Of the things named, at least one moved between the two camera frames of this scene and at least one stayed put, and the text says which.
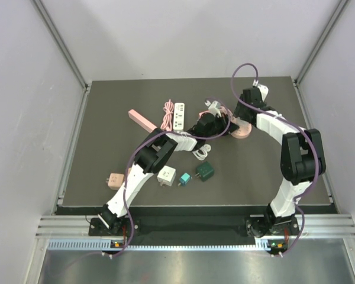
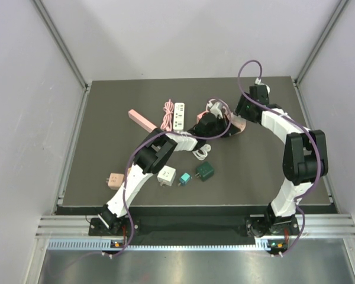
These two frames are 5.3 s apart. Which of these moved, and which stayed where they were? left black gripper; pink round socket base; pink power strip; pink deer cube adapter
Moved: pink round socket base
Stayed: pink power strip; left black gripper; pink deer cube adapter
